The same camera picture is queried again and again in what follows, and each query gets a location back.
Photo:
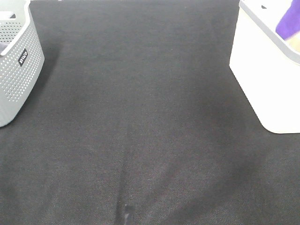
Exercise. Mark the purple towel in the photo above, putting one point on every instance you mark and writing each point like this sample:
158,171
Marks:
289,24

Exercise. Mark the black fabric table mat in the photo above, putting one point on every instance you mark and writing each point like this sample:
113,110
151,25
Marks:
137,119

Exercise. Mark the white plastic storage bin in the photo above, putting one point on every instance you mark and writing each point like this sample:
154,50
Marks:
266,67

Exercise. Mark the grey perforated laundry basket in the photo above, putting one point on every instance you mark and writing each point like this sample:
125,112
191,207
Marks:
21,57

